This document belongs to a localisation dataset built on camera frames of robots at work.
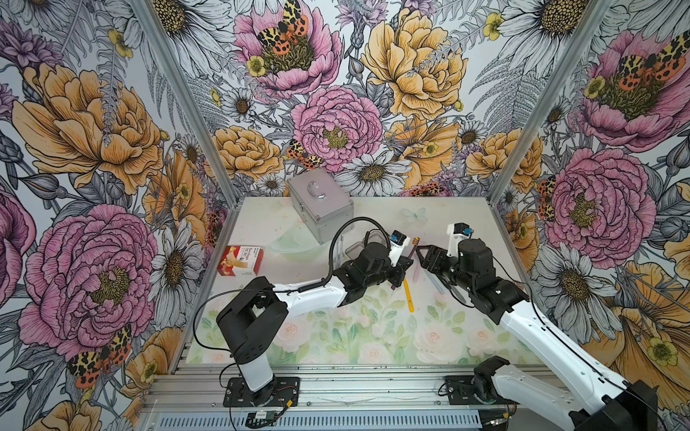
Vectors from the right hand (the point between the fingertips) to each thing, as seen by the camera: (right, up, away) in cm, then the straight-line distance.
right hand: (422, 256), depth 78 cm
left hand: (-3, -3, +4) cm, 6 cm away
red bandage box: (-60, -4, +19) cm, 63 cm away
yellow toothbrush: (-1, -15, +15) cm, 21 cm away
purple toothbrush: (-2, +4, +1) cm, 4 cm away
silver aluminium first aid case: (-31, +16, +23) cm, 42 cm away
